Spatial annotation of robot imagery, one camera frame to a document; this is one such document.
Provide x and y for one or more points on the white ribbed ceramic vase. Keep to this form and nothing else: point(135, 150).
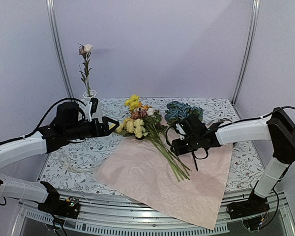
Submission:
point(87, 96)

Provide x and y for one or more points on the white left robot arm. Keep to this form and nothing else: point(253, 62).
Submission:
point(20, 148)

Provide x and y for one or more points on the cream printed ribbon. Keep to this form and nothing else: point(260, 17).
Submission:
point(64, 162)

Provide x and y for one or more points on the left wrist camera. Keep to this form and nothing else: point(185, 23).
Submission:
point(91, 109)

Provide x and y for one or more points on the blue flower bunch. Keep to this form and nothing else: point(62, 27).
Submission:
point(176, 112)

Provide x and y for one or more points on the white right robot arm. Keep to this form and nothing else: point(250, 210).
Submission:
point(276, 130)

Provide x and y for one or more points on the dusty mauve rose stem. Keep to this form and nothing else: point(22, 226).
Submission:
point(85, 51)

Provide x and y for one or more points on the right aluminium frame post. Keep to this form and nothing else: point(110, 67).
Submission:
point(247, 52)

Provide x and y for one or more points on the left aluminium frame post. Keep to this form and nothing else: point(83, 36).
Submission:
point(58, 48)

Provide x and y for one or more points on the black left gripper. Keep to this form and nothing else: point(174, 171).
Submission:
point(104, 131)

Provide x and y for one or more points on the aluminium front rail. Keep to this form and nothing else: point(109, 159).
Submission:
point(110, 215)

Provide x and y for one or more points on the pink wrapping paper sheet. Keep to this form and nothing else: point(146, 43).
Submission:
point(138, 170)

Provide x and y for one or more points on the floral patterned tablecloth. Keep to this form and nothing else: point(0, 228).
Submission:
point(245, 167)

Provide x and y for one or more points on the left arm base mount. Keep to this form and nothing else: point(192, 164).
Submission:
point(69, 208)

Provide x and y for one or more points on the pink flower bouquet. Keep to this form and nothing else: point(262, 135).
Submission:
point(144, 123)

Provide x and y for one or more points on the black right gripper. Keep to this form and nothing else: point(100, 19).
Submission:
point(179, 148)

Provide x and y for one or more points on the aluminium frame post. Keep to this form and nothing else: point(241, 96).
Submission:
point(247, 52)
point(58, 48)

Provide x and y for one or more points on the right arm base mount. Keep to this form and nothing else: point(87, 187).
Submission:
point(253, 205)

